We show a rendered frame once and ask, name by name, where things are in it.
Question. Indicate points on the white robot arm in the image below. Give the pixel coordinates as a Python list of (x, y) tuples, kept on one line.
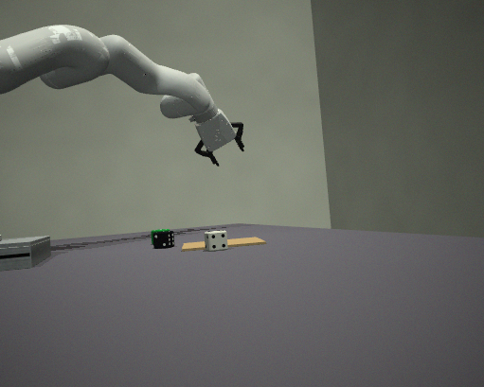
[(31, 54)]

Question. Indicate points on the tan flat mat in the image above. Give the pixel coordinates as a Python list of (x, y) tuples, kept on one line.
[(193, 246)]

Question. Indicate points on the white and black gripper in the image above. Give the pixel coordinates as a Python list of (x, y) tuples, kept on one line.
[(217, 132)]

